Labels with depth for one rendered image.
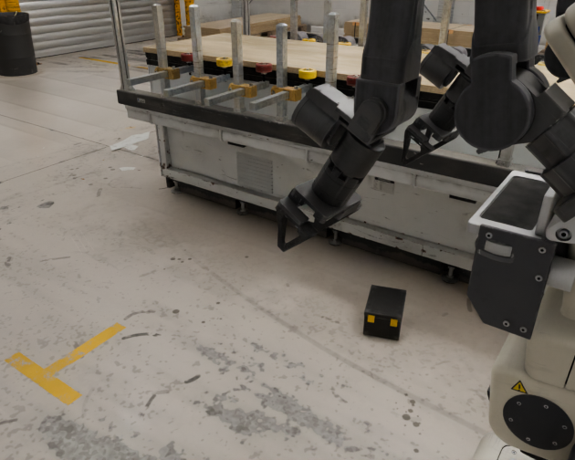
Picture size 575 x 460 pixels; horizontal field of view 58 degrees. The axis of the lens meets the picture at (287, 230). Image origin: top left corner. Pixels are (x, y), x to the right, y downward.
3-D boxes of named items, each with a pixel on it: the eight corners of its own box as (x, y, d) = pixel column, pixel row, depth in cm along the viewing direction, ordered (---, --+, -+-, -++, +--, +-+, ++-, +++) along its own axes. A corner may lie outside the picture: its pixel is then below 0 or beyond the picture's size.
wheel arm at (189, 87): (169, 99, 237) (168, 89, 235) (163, 98, 239) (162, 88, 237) (230, 81, 269) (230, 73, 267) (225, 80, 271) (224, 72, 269)
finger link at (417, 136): (386, 155, 108) (411, 120, 102) (402, 148, 113) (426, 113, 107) (410, 176, 106) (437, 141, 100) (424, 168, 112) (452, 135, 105)
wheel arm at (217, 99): (210, 108, 225) (209, 98, 223) (203, 107, 227) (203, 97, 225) (269, 88, 257) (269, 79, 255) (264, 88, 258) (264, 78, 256)
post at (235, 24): (240, 126, 252) (235, 19, 230) (235, 124, 254) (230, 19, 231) (245, 124, 255) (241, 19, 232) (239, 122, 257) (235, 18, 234)
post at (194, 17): (202, 108, 262) (193, 5, 240) (196, 107, 264) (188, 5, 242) (206, 107, 265) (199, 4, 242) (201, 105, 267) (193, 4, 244)
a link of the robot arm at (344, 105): (388, 110, 60) (417, 97, 67) (315, 52, 63) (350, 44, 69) (340, 184, 68) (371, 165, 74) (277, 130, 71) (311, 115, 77)
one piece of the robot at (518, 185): (590, 267, 93) (627, 153, 83) (558, 354, 73) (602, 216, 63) (498, 242, 101) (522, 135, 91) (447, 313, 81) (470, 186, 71)
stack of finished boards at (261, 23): (301, 25, 995) (301, 15, 987) (220, 40, 817) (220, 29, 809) (268, 22, 1032) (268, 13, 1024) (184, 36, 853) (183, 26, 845)
